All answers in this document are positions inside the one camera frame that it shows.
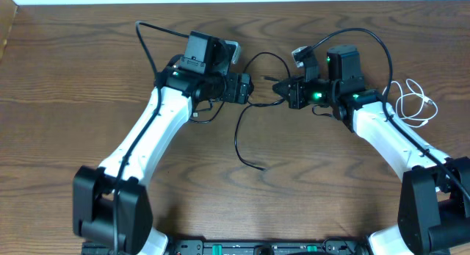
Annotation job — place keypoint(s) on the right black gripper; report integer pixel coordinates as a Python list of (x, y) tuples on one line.
[(295, 98)]

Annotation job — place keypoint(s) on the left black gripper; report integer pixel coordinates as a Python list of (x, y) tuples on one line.
[(234, 81)]

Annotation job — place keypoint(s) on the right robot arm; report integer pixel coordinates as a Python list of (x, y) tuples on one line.
[(434, 200)]

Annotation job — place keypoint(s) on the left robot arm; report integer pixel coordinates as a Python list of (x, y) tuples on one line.
[(111, 208)]

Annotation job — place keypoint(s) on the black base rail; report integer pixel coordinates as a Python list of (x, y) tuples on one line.
[(199, 247)]

